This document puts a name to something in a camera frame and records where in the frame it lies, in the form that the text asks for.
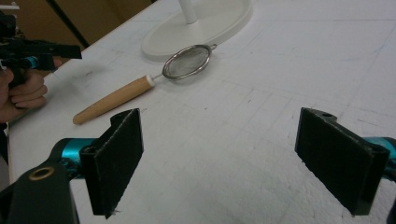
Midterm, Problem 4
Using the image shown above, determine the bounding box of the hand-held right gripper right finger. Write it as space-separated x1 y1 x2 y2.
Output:
294 106 391 217

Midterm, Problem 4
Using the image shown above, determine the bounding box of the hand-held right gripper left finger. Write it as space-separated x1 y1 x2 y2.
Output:
78 107 145 219

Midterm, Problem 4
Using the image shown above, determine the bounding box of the wooden-handled metal mesh strainer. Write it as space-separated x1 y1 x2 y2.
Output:
72 43 218 126

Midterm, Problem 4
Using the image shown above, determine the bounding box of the white round stand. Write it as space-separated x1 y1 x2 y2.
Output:
141 0 254 63

